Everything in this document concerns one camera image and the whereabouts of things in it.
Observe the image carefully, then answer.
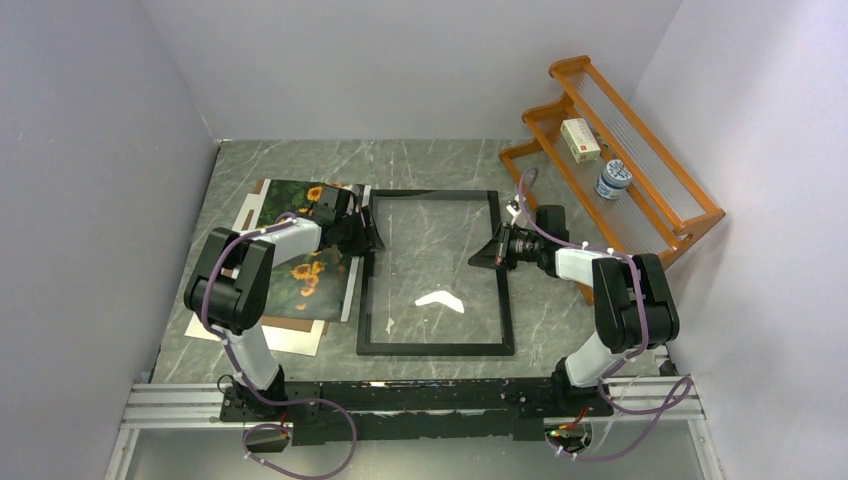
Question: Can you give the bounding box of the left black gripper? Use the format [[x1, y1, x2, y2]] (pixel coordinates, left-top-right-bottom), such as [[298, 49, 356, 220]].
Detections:
[[336, 206, 385, 259]]

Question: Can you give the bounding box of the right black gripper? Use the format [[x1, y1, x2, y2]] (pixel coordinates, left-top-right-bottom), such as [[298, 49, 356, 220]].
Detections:
[[469, 222, 544, 271]]

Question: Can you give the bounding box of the clear glass pane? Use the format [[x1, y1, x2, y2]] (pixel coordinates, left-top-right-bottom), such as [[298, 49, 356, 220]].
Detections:
[[368, 194, 503, 350]]

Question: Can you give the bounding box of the sunflower photo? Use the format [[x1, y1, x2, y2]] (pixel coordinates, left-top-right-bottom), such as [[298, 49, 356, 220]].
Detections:
[[253, 179, 358, 322]]

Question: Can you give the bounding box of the black picture frame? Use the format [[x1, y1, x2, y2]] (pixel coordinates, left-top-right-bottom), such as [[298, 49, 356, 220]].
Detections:
[[356, 189, 515, 356]]

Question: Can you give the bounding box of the brown backing board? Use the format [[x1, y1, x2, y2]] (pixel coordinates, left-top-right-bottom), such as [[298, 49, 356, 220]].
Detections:
[[234, 179, 314, 333]]

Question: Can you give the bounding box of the white mat board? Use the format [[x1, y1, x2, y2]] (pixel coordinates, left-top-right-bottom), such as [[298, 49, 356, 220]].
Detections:
[[184, 192, 329, 358]]

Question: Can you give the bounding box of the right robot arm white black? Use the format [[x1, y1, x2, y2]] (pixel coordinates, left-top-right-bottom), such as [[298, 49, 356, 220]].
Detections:
[[468, 205, 680, 415]]

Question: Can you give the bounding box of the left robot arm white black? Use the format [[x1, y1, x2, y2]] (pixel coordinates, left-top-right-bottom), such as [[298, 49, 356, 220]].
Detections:
[[183, 204, 383, 420]]

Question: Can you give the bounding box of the white red carton box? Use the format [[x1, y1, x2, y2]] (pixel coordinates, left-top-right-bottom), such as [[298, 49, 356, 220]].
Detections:
[[560, 117, 601, 163]]

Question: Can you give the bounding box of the orange wooden rack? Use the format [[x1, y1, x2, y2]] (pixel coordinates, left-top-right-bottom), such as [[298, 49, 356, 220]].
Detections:
[[500, 56, 725, 267]]

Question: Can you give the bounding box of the blue white ceramic jar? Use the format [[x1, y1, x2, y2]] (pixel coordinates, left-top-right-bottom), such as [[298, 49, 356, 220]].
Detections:
[[595, 159, 633, 200]]

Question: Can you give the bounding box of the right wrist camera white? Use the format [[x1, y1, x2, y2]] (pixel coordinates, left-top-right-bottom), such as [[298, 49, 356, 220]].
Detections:
[[505, 197, 526, 227]]

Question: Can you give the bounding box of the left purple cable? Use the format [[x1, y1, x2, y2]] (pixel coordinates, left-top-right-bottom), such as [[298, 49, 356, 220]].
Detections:
[[198, 211, 360, 480]]

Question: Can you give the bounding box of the aluminium rail profile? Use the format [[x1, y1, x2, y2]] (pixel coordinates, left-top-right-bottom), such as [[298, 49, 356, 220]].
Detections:
[[121, 376, 706, 429]]

